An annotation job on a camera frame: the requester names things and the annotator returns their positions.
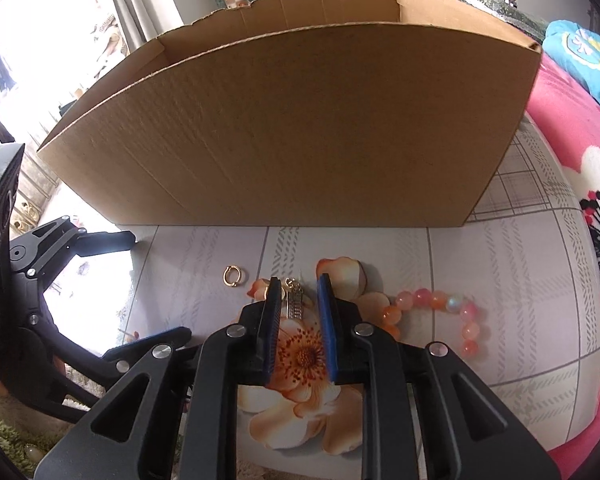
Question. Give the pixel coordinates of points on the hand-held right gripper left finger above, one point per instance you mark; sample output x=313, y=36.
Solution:
x=272, y=330

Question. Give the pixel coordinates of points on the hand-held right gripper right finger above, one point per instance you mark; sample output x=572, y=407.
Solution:
x=327, y=330

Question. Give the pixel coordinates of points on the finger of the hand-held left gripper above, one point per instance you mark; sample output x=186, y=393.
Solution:
x=110, y=241
x=140, y=344

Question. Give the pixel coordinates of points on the brown cardboard box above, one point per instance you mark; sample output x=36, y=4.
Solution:
x=290, y=125

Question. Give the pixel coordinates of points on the green shaggy rug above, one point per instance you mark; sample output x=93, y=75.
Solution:
x=10, y=440

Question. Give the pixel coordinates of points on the floral table cover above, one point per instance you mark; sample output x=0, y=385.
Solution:
x=480, y=270

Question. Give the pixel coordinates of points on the grey patterned cloth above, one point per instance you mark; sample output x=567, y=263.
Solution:
x=510, y=17

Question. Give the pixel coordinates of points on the light blue printed cushion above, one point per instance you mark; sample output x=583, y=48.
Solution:
x=587, y=55

